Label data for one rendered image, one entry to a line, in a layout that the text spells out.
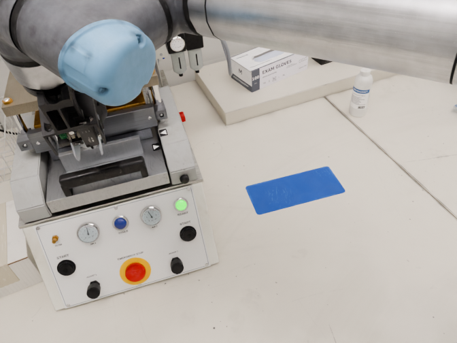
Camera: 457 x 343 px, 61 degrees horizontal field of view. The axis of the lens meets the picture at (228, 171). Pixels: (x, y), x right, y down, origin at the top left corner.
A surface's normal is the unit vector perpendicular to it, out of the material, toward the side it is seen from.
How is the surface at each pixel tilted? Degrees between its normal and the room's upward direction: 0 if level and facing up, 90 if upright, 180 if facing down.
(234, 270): 0
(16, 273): 89
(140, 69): 106
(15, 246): 2
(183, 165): 41
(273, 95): 0
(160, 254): 65
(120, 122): 90
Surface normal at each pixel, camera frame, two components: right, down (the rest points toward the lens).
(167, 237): 0.23, 0.29
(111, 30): 0.17, -0.53
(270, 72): 0.54, 0.55
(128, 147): 0.29, 0.65
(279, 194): -0.07, -0.72
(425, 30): -0.57, 0.35
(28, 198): 0.14, -0.12
